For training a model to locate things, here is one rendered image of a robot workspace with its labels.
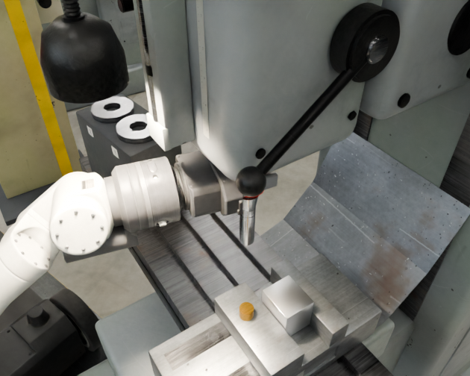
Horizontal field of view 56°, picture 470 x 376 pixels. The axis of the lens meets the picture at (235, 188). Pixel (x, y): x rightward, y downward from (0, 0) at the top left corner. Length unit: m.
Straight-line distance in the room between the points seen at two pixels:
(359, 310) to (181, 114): 0.46
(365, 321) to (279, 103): 0.44
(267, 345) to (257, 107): 0.37
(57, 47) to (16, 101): 1.98
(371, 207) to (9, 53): 1.77
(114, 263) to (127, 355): 1.30
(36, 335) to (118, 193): 0.78
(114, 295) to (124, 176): 1.53
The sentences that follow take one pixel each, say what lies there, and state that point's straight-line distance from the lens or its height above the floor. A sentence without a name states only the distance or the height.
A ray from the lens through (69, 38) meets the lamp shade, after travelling 0.40.
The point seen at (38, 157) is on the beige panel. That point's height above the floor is 0.22.
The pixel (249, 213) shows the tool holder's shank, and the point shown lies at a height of 1.17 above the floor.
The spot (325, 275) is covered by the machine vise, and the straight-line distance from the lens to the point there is 0.81.
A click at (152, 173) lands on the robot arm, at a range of 0.56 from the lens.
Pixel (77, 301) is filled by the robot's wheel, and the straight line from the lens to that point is 1.33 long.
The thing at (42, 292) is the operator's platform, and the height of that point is 0.40.
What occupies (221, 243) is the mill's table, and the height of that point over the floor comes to 0.94.
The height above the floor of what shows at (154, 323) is 0.86.
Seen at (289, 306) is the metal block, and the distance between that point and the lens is 0.68.
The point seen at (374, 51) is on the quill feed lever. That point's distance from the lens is 0.45.
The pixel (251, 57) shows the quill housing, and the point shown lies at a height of 1.47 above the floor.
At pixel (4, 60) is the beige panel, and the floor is 0.76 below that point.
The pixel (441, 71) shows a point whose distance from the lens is 0.60.
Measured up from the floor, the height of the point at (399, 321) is 0.74.
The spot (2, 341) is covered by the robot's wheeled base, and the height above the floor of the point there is 0.59.
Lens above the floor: 1.63
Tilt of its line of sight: 41 degrees down
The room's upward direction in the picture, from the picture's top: straight up
